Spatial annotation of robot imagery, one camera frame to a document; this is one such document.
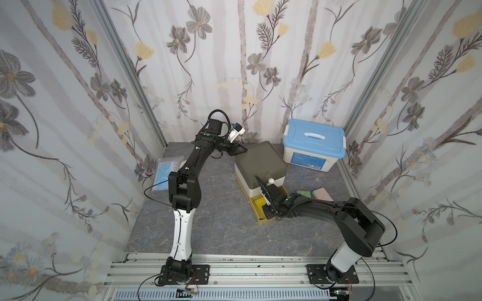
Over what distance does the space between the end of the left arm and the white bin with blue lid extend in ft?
0.94

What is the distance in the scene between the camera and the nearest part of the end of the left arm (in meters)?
0.83

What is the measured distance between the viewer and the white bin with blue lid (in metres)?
0.98
